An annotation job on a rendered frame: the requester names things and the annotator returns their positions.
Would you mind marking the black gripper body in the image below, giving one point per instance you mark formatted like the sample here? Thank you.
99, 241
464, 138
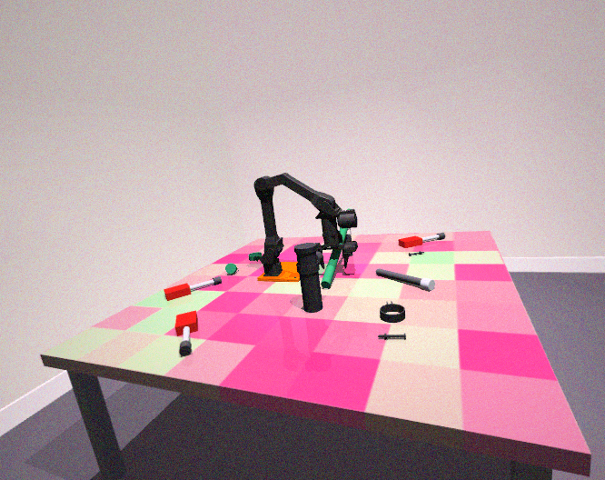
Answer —
331, 240

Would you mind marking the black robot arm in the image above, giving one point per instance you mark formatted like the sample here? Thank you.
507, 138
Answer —
329, 210

